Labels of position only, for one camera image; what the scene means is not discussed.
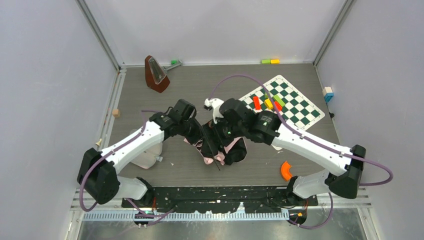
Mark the pink and black folding umbrella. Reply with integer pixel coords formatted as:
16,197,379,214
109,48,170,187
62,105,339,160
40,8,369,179
193,119,247,166

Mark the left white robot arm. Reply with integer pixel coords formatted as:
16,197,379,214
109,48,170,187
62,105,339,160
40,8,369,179
77,99,203,205

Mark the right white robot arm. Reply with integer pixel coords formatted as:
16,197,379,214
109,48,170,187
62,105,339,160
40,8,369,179
204,98,366,199

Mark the long red block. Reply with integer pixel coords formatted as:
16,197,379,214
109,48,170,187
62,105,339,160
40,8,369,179
252,96,262,111

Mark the yellow block on chessboard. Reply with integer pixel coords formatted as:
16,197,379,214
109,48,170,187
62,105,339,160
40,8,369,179
264,98,274,110

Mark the small red block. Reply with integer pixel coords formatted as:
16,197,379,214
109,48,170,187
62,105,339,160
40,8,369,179
274,102,283,112

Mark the long green block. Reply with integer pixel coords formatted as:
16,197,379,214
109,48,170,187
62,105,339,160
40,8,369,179
272,95,285,107

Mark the brown wooden metronome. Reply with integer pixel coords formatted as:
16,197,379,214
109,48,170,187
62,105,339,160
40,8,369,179
144,55,170,93

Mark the orange curved block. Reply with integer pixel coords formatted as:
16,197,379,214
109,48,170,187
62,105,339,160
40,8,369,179
280,161,293,182

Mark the green white chessboard mat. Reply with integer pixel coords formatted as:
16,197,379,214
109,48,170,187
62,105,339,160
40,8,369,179
239,75,325,131

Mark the small wooden cube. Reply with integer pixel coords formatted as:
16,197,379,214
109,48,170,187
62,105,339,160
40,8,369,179
111,109,121,118

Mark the blue and white block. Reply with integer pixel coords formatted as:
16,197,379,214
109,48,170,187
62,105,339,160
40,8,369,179
322,86,334,103

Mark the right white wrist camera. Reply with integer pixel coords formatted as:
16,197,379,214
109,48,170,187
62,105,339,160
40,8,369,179
203,98,224,124

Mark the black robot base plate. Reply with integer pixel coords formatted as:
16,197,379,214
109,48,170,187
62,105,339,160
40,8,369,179
121,186,318,214

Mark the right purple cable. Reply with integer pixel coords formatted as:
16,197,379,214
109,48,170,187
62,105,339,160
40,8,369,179
208,74,394,231

